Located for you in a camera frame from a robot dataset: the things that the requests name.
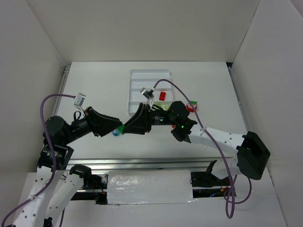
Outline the teal flower face lego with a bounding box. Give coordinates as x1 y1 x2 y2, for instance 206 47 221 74
112 129 120 136

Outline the green lego brick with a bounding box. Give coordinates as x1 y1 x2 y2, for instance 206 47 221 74
117 125 125 135

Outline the red curved lego brick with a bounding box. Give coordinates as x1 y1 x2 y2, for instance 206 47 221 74
159 92 166 101

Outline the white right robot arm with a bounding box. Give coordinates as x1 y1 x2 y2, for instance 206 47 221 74
120 101 270 180

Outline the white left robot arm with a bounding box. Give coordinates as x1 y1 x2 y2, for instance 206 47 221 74
12 107 122 227

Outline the white divided sorting tray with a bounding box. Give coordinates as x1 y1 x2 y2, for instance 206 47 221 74
128 69 174 116

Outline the red flower lego with green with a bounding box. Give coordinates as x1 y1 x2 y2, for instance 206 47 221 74
186 101 197 113

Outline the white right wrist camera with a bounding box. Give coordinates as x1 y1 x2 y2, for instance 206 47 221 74
140 87 154 107

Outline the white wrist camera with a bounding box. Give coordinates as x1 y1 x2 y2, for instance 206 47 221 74
140 87 154 107
73 93 86 112

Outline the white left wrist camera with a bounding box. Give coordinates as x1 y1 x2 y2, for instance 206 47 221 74
73 93 86 112

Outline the aluminium front rail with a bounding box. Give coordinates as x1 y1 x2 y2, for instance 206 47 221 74
65 157 220 173

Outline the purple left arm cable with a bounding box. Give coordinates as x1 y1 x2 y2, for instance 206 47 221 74
0 94 76 227

